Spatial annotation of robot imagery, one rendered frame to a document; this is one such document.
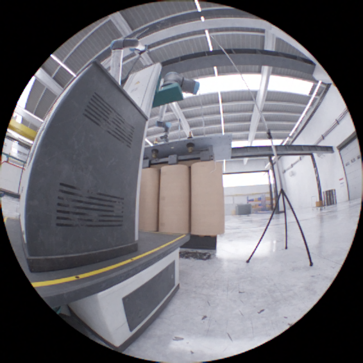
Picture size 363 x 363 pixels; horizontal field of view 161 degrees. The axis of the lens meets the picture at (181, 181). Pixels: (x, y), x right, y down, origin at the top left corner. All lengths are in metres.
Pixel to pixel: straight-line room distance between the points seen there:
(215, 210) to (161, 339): 1.30
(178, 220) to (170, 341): 1.31
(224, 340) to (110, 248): 0.48
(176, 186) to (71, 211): 1.41
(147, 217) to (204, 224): 0.74
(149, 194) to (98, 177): 1.47
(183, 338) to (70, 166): 0.60
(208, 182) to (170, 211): 0.57
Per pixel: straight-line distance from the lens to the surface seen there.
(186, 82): 1.27
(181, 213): 1.57
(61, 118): 0.32
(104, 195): 0.34
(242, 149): 10.63
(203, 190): 1.50
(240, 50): 5.39
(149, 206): 1.76
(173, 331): 0.58
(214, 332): 0.58
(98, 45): 11.20
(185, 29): 7.98
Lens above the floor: 0.46
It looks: 14 degrees up
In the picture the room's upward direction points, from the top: 1 degrees clockwise
